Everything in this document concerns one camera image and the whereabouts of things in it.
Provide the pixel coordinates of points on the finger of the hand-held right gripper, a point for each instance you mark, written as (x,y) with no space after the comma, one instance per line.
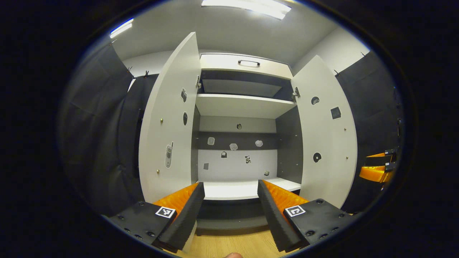
(378,155)
(374,173)

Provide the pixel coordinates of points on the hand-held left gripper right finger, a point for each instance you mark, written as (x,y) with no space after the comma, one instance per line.
(272,218)

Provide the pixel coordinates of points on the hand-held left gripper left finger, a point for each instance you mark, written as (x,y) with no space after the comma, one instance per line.
(188,215)

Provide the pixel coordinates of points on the beige cabinet door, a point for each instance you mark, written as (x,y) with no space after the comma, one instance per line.
(328,139)
(168,118)

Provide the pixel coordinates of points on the beige double-door shoe cabinet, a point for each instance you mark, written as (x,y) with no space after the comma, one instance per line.
(287,150)

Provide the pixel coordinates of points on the metal door hinge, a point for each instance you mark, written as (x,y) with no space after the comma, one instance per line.
(295,94)
(198,82)

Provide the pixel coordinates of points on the beige cabinet shelf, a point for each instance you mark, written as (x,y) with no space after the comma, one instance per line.
(244,106)

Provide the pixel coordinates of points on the black backdrop cloth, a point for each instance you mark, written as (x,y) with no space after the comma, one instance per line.
(143,89)
(96,125)
(373,107)

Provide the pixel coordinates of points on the large ceiling light panel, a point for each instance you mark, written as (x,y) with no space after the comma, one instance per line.
(247,7)

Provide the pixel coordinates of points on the narrow ceiling light panel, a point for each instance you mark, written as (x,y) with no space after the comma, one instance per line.
(121,28)

